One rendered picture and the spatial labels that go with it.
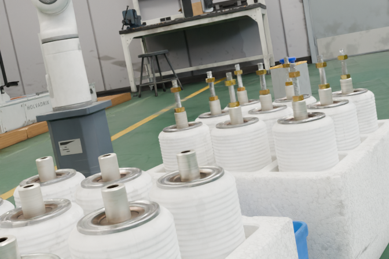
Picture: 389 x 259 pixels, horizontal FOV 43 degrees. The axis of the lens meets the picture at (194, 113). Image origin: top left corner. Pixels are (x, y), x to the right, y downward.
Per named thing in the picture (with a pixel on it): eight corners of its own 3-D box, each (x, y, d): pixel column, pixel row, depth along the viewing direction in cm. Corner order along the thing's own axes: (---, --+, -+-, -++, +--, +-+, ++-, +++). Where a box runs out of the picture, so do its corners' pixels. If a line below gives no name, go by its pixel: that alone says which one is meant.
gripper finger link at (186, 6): (190, -2, 103) (193, 16, 103) (189, -1, 103) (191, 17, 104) (182, -1, 101) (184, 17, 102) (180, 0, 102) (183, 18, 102)
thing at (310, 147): (311, 244, 75) (293, 128, 73) (277, 228, 84) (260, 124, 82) (361, 226, 78) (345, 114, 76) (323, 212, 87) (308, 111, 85)
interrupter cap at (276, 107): (294, 106, 96) (293, 102, 96) (276, 114, 90) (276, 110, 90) (259, 109, 101) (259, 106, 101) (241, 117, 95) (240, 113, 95)
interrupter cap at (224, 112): (241, 113, 100) (241, 109, 100) (208, 121, 97) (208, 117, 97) (223, 111, 107) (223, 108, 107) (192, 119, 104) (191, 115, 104)
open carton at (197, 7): (191, 20, 601) (188, 1, 598) (221, 14, 582) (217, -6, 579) (179, 20, 575) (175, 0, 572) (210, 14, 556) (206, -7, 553)
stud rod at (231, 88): (232, 116, 85) (224, 73, 84) (234, 115, 86) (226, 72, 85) (238, 115, 85) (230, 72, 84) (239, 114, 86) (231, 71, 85)
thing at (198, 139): (232, 219, 92) (216, 124, 90) (184, 234, 89) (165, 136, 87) (213, 207, 101) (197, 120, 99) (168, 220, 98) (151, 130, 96)
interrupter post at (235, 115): (228, 127, 85) (226, 108, 85) (232, 125, 87) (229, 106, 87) (242, 126, 84) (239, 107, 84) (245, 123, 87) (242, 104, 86)
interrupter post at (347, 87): (340, 95, 99) (338, 79, 99) (352, 93, 99) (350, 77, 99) (342, 96, 97) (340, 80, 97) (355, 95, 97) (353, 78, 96)
